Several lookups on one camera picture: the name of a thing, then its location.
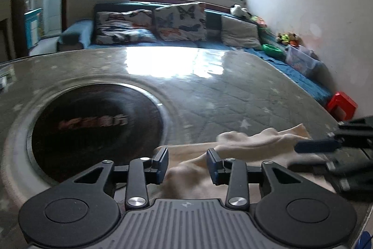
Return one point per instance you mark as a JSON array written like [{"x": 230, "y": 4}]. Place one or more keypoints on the black round induction cooktop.
[{"x": 91, "y": 123}]

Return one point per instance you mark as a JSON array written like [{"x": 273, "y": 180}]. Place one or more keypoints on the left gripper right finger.
[{"x": 233, "y": 173}]

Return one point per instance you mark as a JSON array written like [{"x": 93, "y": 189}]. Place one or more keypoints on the red plastic stool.
[{"x": 341, "y": 107}]

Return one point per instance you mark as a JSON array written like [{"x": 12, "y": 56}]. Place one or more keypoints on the grey plain cushion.
[{"x": 240, "y": 34}]

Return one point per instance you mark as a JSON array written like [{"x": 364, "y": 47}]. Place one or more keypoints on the blue white small cabinet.
[{"x": 32, "y": 27}]

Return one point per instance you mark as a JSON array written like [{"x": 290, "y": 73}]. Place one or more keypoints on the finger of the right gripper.
[
  {"x": 317, "y": 146},
  {"x": 313, "y": 167}
]

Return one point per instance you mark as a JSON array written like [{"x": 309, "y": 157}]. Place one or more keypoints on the butterfly pillow lying flat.
[{"x": 124, "y": 27}]

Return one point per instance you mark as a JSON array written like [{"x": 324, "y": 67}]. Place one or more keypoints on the butterfly pillow upright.
[{"x": 180, "y": 22}]

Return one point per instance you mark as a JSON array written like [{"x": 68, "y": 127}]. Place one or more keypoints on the stuffed toys pile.
[{"x": 288, "y": 39}]

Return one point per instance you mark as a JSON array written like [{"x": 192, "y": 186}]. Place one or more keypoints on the panda plush toy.
[{"x": 239, "y": 12}]

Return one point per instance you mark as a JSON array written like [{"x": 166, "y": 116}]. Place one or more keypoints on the blue corner sofa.
[{"x": 81, "y": 35}]

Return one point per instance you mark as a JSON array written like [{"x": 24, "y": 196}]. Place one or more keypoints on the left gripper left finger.
[{"x": 142, "y": 172}]

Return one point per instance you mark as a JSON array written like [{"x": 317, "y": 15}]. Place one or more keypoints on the cream sweater garment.
[{"x": 187, "y": 176}]

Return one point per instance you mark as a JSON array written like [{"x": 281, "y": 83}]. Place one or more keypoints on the clear plastic storage box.
[{"x": 301, "y": 60}]

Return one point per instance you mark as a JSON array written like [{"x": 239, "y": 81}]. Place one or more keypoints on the green plastic bowl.
[{"x": 272, "y": 51}]

